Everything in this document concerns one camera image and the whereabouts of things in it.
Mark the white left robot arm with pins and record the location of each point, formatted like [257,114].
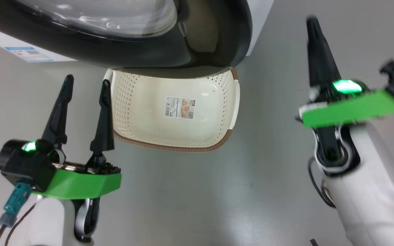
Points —
[46,222]

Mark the barcode sticker in basket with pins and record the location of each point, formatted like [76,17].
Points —
[180,107]

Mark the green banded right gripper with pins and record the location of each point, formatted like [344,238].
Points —
[351,109]

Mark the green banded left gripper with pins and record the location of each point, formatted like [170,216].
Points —
[80,184]

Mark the cream perforated laundry basket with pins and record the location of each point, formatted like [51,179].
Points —
[142,112]

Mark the black glass washing machine door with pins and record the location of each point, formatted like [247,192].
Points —
[80,48]

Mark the white front-load washing machine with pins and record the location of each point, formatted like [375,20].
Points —
[260,20]

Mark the blue energy label sticker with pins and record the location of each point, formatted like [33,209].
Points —
[29,54]

